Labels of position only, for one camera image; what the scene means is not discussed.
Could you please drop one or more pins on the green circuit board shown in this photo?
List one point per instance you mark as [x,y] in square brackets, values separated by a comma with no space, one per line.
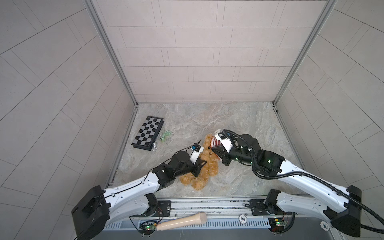
[277,224]
[148,227]

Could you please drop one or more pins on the knitted american flag sweater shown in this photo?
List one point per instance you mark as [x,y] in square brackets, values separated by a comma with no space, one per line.
[215,142]

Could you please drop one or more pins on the left green circuit board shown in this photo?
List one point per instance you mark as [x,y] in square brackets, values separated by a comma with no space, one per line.
[148,227]

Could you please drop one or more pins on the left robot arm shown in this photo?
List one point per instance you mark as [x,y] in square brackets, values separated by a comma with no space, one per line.
[100,207]

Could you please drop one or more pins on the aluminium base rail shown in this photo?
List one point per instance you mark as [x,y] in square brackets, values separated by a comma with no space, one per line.
[223,213]

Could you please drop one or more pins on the right green circuit board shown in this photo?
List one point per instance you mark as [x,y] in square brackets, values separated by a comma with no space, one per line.
[277,224]

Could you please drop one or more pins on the folded black white chessboard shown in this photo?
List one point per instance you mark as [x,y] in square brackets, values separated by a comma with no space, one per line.
[148,133]

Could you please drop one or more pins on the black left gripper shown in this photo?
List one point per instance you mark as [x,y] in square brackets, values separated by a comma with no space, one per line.
[196,169]

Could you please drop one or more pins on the beige cylindrical handle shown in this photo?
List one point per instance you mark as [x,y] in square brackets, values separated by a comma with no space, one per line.
[197,219]

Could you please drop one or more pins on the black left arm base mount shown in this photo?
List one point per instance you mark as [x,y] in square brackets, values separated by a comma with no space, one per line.
[159,207]

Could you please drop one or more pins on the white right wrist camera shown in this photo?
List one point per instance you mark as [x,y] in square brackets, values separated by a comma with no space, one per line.
[225,137]

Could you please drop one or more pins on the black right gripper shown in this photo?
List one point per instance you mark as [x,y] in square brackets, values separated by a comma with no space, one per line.
[219,150]

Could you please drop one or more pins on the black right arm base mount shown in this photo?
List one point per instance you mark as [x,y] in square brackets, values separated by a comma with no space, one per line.
[264,207]

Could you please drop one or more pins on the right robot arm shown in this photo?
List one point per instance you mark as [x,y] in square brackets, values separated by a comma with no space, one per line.
[329,202]

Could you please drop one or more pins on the clear bag of green bricks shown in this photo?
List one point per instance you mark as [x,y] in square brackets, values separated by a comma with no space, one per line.
[165,136]

